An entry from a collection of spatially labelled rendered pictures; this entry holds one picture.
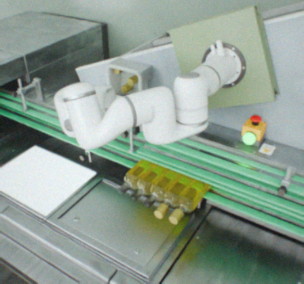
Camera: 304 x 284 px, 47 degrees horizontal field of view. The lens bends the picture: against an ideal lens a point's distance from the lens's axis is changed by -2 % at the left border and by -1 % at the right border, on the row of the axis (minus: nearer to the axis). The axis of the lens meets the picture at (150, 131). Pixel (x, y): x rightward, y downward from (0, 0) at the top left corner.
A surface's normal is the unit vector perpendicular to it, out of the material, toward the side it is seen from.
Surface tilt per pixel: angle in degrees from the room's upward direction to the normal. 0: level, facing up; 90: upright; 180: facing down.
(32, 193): 90
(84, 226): 90
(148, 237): 90
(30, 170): 90
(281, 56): 0
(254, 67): 4
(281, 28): 0
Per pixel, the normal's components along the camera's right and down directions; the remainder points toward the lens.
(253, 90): -0.51, 0.43
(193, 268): 0.00, -0.84
